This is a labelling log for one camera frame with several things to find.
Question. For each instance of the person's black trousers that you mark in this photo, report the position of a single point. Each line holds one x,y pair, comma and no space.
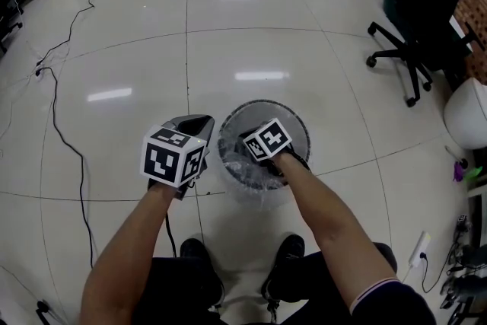
198,297

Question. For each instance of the white round stool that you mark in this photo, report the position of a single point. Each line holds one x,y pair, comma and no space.
467,114

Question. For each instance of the person's right black shoe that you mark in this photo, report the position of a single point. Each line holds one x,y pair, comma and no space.
283,268

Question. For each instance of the green and purple toy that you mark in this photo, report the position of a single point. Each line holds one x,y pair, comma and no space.
465,172

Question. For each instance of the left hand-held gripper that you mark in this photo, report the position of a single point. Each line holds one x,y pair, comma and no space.
173,158

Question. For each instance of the white power strip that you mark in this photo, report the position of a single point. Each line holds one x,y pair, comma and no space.
420,248

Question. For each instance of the person's right forearm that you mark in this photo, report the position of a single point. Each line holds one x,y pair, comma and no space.
335,224

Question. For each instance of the clear plastic trash bag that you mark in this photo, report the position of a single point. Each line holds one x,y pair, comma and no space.
247,171

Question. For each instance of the person's dark shirt sleeve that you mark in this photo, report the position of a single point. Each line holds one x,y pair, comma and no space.
392,302

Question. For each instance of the black office chair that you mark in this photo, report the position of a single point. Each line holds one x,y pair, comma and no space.
426,19

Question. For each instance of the round grey wastebasket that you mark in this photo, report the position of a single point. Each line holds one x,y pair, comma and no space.
262,148

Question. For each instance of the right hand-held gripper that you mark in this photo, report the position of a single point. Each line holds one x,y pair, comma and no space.
266,144

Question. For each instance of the person's left forearm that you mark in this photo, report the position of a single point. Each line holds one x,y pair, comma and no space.
125,251

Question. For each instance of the person's left black shoe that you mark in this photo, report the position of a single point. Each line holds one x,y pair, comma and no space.
199,270

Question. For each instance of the person's black shoe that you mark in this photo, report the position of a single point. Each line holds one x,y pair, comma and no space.
283,268
199,270

